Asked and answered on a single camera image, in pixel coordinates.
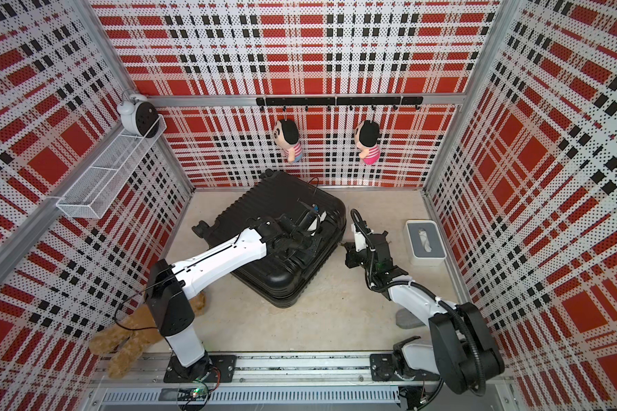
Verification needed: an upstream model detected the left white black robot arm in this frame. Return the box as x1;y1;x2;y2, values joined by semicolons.
145;201;327;383

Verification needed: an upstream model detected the black hard-shell suitcase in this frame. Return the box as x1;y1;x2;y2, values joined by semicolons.
192;170;347;308

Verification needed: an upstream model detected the grey flat stone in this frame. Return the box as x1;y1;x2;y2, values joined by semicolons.
395;308;424;330

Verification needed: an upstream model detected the brown teddy bear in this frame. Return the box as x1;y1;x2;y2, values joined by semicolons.
88;292;207;379

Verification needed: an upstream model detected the left hanging plush doll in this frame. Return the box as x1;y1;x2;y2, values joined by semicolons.
273;119;303;163

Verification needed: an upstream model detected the white wire mesh shelf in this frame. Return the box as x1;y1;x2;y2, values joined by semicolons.
56;116;166;219

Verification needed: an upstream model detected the white grey tissue box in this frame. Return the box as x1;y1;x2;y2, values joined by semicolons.
404;219;447;266

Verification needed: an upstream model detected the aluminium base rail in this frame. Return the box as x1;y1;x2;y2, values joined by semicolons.
81;351;520;410

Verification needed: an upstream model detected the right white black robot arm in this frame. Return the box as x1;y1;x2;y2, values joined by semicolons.
343;209;505;397

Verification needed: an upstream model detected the right hanging plush doll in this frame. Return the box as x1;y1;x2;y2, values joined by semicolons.
355;120;380;165

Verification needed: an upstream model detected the white alarm clock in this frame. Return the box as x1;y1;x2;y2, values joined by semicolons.
117;94;159;138

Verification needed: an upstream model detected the black wall hook rail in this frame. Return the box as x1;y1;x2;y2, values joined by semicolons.
255;96;424;108

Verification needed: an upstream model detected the hanging plush doll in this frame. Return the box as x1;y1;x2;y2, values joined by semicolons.
355;120;380;165
273;119;303;163

